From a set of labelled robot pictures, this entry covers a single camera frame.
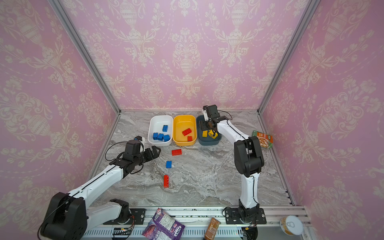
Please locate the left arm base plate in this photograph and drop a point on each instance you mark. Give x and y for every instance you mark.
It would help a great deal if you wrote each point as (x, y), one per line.
(138, 216)

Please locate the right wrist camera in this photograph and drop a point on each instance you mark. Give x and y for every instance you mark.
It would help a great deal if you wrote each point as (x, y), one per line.
(210, 112)

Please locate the green food packet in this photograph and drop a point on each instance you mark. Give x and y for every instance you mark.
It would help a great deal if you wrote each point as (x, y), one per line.
(266, 141)

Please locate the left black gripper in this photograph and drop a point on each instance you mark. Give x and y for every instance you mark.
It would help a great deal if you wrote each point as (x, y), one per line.
(156, 154)

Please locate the white plastic container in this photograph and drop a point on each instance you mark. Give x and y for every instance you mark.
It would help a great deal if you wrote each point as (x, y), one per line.
(156, 126)

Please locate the yellow long lego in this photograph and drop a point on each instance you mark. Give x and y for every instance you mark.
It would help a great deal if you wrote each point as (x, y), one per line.
(213, 134)

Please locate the red long lego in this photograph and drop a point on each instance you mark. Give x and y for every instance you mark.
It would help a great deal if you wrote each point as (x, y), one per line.
(187, 132)

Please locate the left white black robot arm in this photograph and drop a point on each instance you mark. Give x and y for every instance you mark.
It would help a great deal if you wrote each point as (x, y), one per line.
(70, 215)

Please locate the purple snack box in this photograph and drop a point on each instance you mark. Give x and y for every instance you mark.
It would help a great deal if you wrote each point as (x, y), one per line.
(163, 227)

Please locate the brown snack bar packet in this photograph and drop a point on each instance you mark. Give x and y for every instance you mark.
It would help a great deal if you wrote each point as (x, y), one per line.
(212, 229)

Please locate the yellow plastic container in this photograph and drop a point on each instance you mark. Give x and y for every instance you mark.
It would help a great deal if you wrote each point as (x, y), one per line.
(181, 123)

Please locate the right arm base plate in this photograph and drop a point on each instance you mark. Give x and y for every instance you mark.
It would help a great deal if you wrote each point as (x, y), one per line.
(236, 216)

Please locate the dark teal plastic container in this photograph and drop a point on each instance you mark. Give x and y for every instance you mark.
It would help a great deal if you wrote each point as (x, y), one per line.
(208, 141)

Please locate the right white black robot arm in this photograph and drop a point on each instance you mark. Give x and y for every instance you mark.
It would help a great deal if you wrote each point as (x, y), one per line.
(249, 161)

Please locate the aluminium front rail frame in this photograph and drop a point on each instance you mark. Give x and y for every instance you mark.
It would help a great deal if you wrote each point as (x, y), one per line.
(196, 221)

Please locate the white tin can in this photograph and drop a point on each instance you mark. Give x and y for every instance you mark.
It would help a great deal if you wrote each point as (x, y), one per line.
(291, 225)

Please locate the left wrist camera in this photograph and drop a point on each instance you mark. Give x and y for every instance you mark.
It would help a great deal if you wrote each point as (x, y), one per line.
(133, 148)

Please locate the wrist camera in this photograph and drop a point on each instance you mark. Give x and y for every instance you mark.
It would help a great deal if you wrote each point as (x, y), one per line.
(210, 112)
(133, 148)

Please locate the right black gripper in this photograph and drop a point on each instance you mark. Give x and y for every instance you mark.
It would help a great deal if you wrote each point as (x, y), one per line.
(210, 125)

